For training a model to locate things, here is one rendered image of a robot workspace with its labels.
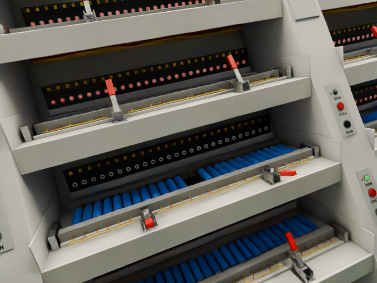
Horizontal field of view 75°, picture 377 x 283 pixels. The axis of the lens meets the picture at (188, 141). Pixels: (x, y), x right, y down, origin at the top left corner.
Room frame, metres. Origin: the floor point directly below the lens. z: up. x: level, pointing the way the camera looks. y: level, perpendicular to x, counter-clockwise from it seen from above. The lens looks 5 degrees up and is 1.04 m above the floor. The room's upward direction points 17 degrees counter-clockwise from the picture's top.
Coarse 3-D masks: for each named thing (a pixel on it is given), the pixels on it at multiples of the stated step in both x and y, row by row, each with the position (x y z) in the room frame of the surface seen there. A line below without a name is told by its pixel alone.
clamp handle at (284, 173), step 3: (270, 168) 0.51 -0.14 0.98; (273, 168) 0.51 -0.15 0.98; (270, 171) 0.51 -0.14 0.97; (273, 171) 0.51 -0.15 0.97; (282, 171) 0.48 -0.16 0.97; (285, 171) 0.47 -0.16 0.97; (288, 171) 0.46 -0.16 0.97; (291, 171) 0.45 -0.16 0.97; (294, 171) 0.45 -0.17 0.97; (273, 174) 0.50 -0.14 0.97; (276, 174) 0.49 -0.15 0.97; (279, 174) 0.48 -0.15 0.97; (282, 174) 0.47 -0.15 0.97; (285, 174) 0.46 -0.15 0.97; (288, 174) 0.45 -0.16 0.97; (291, 174) 0.45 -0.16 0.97; (294, 174) 0.45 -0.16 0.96
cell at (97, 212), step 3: (96, 204) 0.53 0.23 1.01; (99, 204) 0.53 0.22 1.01; (102, 204) 0.54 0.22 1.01; (96, 207) 0.51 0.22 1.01; (99, 207) 0.52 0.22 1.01; (102, 207) 0.53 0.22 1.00; (96, 210) 0.50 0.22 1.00; (99, 210) 0.51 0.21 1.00; (102, 210) 0.52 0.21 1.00; (93, 213) 0.50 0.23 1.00; (96, 213) 0.49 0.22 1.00; (99, 213) 0.49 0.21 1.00; (102, 213) 0.51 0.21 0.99; (93, 216) 0.49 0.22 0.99; (96, 216) 0.48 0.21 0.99
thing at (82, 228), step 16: (272, 160) 0.56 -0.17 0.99; (288, 160) 0.56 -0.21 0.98; (224, 176) 0.53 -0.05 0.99; (240, 176) 0.53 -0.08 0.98; (176, 192) 0.50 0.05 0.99; (192, 192) 0.51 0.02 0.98; (128, 208) 0.48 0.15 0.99; (80, 224) 0.46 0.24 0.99; (96, 224) 0.46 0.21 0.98; (112, 224) 0.47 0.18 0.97; (64, 240) 0.45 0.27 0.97; (80, 240) 0.44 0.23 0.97
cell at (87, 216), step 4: (88, 204) 0.53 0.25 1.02; (84, 208) 0.53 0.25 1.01; (88, 208) 0.52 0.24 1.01; (92, 208) 0.53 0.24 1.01; (84, 212) 0.51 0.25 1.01; (88, 212) 0.50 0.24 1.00; (92, 212) 0.52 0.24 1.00; (84, 216) 0.49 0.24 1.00; (88, 216) 0.49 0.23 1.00; (92, 216) 0.51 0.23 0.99; (84, 220) 0.48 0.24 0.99
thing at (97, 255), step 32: (288, 128) 0.67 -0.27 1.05; (192, 160) 0.63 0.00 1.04; (320, 160) 0.57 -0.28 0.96; (224, 192) 0.52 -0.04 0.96; (256, 192) 0.49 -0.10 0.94; (288, 192) 0.52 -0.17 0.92; (64, 224) 0.52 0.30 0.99; (128, 224) 0.47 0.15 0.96; (160, 224) 0.45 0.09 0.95; (192, 224) 0.46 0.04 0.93; (224, 224) 0.48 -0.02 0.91; (64, 256) 0.42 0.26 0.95; (96, 256) 0.42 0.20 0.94; (128, 256) 0.44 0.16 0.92
